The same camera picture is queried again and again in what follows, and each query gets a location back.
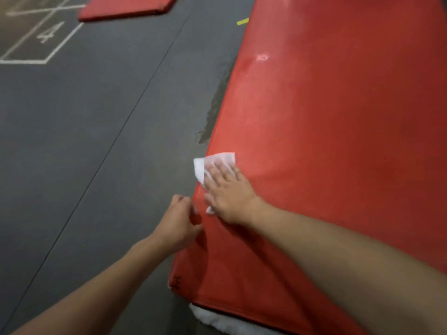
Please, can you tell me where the person's left hand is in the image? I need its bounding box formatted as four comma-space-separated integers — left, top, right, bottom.
150, 194, 204, 258

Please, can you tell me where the red mat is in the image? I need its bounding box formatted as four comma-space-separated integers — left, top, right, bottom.
77, 0, 179, 23
168, 0, 447, 335

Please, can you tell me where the person's right forearm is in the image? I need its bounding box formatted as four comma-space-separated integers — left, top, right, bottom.
250, 197, 447, 335

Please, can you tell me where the person's right hand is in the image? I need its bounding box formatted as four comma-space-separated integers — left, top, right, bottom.
203, 163, 263, 227

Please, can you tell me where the white fluffy padding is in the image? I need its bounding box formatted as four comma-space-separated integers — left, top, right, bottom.
188, 303, 287, 335

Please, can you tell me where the person's left forearm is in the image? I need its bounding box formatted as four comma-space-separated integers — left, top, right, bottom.
10, 237, 175, 335

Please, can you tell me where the white wet wipe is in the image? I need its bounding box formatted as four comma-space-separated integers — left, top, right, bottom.
193, 152, 236, 215

